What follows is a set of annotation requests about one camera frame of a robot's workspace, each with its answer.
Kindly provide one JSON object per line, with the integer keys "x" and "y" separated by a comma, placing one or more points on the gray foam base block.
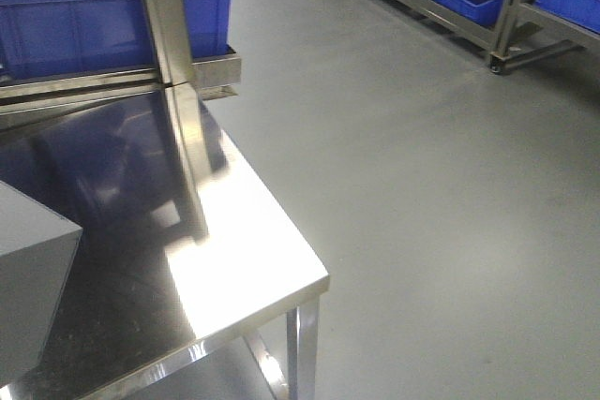
{"x": 38, "y": 246}

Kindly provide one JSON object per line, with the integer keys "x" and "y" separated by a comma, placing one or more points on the steel rack shelf tray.
{"x": 215, "y": 74}

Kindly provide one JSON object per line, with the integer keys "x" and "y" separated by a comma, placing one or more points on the steel table leg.
{"x": 302, "y": 327}

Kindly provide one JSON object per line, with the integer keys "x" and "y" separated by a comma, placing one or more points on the large blue crate right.
{"x": 43, "y": 38}

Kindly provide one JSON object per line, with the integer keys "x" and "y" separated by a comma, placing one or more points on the steel rack upright post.
{"x": 169, "y": 34}

